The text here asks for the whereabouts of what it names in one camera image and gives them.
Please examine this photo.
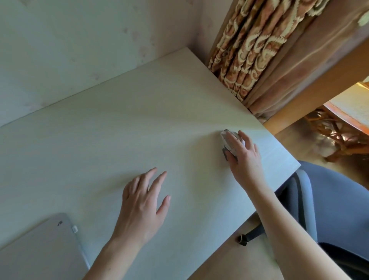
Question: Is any person's right hand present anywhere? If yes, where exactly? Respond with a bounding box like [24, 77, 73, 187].
[224, 130, 267, 192]

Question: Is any person's left hand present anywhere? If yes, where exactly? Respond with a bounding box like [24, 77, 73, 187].
[111, 168, 171, 246]

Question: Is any white grey computer mouse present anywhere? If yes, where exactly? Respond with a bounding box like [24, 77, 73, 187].
[220, 129, 246, 162]

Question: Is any silver laptop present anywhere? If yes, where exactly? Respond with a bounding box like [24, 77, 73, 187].
[0, 213, 91, 280]

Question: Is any person's right forearm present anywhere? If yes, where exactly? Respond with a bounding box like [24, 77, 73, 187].
[248, 184, 352, 280]

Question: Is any white desk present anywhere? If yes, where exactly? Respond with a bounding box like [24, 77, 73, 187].
[0, 47, 301, 280]

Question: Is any grey office chair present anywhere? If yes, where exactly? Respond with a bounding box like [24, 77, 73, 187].
[238, 161, 369, 280]

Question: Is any wooden rattan chair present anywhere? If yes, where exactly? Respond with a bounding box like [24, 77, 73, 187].
[305, 82, 369, 163]

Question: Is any brown patterned curtain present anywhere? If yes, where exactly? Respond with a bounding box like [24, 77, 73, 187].
[208, 0, 369, 122]

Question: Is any wooden door frame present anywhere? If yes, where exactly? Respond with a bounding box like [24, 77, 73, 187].
[264, 37, 369, 136]

